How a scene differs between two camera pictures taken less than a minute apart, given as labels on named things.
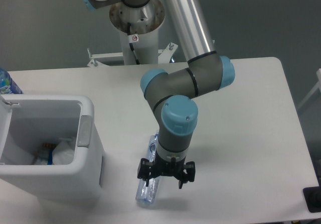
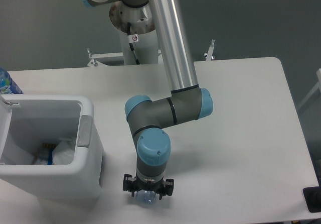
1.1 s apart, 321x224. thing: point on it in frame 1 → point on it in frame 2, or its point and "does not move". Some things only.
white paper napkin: (63, 153) does not move
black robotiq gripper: (162, 167) → (131, 184)
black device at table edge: (313, 198) does not move
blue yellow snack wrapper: (49, 147) does not move
